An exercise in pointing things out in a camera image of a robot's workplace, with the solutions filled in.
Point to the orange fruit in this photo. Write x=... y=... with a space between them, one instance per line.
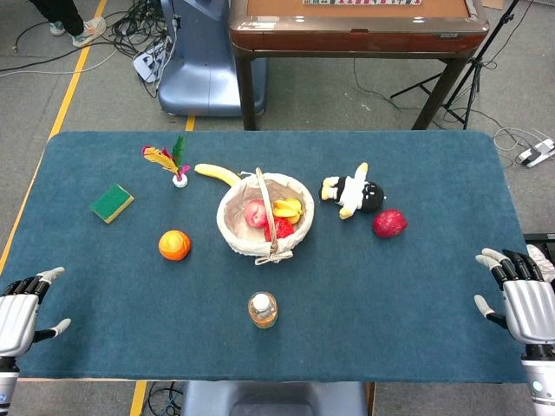
x=174 y=245

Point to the person's legs with sneakers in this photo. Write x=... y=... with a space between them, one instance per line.
x=73 y=21

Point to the yellow banana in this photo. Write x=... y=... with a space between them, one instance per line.
x=214 y=172

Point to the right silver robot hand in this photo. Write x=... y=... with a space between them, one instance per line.
x=530 y=314

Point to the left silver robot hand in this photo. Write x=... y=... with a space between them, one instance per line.
x=15 y=318

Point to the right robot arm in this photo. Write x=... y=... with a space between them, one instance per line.
x=539 y=381

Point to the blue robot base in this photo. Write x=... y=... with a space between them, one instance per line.
x=204 y=73

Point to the cloth-lined woven basket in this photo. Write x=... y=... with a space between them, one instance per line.
x=243 y=234

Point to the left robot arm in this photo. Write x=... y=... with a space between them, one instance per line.
x=6 y=385

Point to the yellow starfruit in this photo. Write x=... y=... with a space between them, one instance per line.
x=288 y=209

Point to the white power strip with plugs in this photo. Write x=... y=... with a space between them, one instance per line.
x=149 y=63

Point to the large red strawberry toy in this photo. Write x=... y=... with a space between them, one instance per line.
x=389 y=223

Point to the green yellow sponge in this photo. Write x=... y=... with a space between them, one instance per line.
x=112 y=203

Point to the blue table cloth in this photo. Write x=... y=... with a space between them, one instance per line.
x=130 y=303

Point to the grey robot torso base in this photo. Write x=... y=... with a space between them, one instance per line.
x=273 y=398

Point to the red apple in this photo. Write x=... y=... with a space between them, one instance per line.
x=255 y=213

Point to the brown mahjong table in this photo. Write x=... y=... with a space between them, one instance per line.
x=347 y=39

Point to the feather shuttlecock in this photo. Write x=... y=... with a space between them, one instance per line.
x=171 y=162

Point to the black tripod stand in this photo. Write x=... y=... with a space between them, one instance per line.
x=472 y=73

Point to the black white penguin plush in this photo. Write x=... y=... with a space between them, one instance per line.
x=353 y=193

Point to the orange drink bottle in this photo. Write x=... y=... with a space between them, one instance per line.
x=262 y=311

